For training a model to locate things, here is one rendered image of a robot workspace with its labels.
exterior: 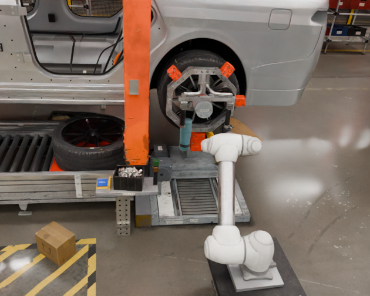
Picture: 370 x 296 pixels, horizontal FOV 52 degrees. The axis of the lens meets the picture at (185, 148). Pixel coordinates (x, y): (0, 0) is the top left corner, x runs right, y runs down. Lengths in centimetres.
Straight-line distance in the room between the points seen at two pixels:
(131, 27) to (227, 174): 103
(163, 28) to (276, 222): 178
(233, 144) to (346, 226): 153
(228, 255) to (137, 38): 136
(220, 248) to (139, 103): 106
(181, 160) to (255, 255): 142
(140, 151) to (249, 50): 116
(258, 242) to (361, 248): 129
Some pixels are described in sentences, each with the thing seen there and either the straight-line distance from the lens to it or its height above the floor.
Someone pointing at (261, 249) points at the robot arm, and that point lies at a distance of 219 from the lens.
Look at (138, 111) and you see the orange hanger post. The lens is 253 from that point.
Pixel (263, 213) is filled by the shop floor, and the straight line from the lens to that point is 329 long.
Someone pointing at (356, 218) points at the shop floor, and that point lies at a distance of 357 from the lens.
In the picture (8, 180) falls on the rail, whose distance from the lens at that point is 306.
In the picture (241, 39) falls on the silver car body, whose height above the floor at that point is 131.
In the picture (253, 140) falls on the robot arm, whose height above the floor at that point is 99.
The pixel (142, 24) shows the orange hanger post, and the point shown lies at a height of 153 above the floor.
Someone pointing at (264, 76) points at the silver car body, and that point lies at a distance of 317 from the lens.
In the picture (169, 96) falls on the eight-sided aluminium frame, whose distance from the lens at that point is 291.
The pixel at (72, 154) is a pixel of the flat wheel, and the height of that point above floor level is 48.
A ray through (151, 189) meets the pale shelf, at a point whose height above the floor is 45.
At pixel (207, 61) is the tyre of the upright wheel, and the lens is 294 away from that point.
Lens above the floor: 212
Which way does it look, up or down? 32 degrees down
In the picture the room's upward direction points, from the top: 5 degrees clockwise
